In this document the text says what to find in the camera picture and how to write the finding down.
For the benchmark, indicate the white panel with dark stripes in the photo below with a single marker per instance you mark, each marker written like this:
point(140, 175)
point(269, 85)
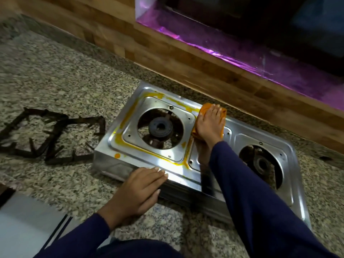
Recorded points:
point(27, 228)

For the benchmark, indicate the black iron pan support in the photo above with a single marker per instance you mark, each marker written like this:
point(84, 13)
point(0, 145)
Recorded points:
point(16, 123)
point(78, 120)

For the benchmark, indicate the person's right hand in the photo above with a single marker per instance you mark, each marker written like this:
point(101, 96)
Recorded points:
point(209, 131)

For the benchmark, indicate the person's left hand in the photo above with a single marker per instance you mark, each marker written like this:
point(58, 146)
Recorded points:
point(134, 193)

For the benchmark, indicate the person's left fingers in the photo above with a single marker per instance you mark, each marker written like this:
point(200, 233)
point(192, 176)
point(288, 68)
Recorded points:
point(153, 177)

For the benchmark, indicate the black round burner head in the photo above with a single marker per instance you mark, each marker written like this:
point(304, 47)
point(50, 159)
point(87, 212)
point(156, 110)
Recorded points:
point(160, 127)
point(261, 165)

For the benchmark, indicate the person's left forearm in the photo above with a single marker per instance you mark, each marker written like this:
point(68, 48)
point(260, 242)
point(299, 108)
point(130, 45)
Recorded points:
point(80, 239)

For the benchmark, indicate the person's right forearm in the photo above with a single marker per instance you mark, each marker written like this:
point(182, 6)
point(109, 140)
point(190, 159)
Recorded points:
point(255, 206)

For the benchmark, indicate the window with purple-lit sill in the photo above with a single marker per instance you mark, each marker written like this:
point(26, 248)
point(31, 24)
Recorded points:
point(242, 51)

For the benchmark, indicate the person's dark blue clothing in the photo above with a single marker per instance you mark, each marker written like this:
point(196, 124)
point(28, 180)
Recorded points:
point(139, 249)

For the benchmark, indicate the stainless steel two-burner gas stove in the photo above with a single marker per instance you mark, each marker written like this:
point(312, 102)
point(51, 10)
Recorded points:
point(158, 158)

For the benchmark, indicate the person's right fingers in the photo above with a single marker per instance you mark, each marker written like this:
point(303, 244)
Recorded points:
point(212, 115)

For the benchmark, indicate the orange cleaning cloth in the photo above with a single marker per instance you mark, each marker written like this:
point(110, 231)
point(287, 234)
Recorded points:
point(205, 107)

